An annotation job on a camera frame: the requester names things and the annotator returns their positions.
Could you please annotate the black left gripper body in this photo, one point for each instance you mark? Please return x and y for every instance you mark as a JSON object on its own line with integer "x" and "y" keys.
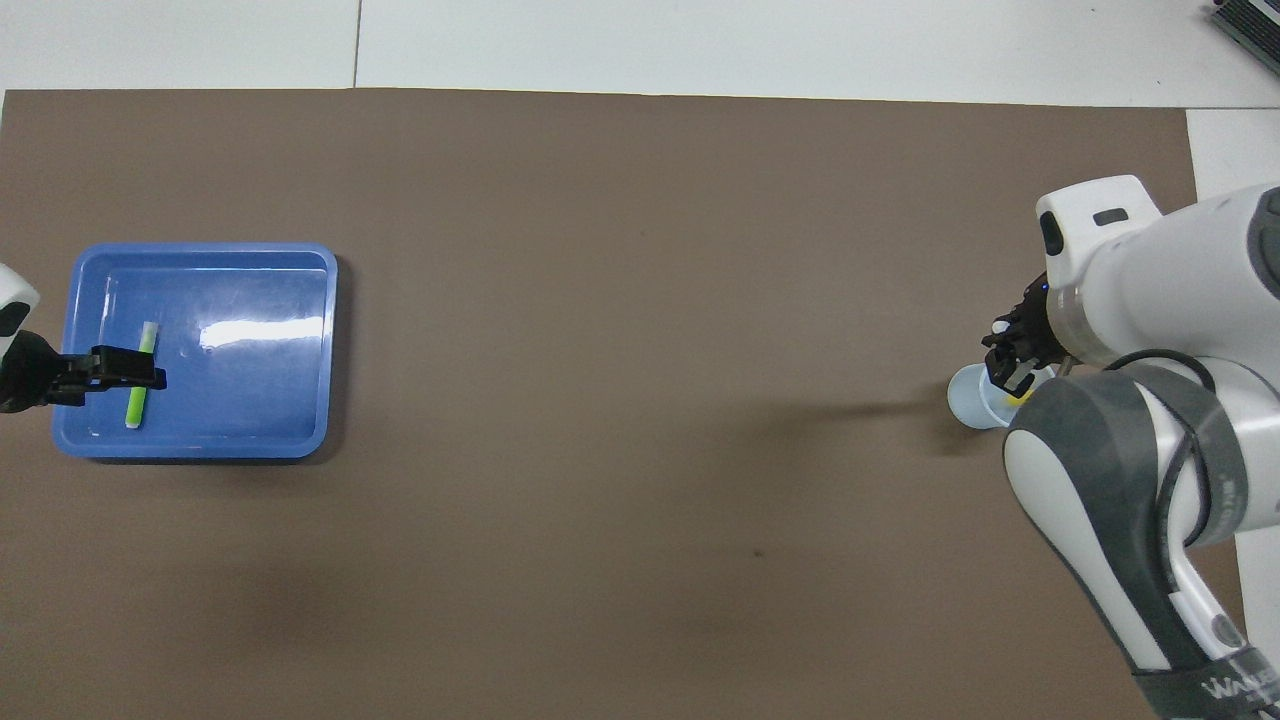
{"x": 30, "y": 372}

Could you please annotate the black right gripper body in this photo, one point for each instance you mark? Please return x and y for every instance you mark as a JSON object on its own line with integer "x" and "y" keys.
{"x": 1042, "y": 325}

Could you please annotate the green pen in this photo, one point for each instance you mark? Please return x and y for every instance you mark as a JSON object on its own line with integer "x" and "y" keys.
{"x": 137, "y": 405}

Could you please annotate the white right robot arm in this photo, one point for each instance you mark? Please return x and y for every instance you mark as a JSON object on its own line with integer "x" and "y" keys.
{"x": 1150, "y": 290}

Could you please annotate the pale blue mesh cup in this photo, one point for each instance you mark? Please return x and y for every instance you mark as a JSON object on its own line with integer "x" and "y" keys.
{"x": 968, "y": 400}

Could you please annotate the blue plastic tray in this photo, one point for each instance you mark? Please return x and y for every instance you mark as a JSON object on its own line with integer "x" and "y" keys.
{"x": 250, "y": 400}

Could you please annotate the grey ribbed device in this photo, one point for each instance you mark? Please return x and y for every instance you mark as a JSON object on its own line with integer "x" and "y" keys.
{"x": 1250, "y": 25}

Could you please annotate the brown table mat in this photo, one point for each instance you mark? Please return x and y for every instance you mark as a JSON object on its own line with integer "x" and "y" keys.
{"x": 600, "y": 300}

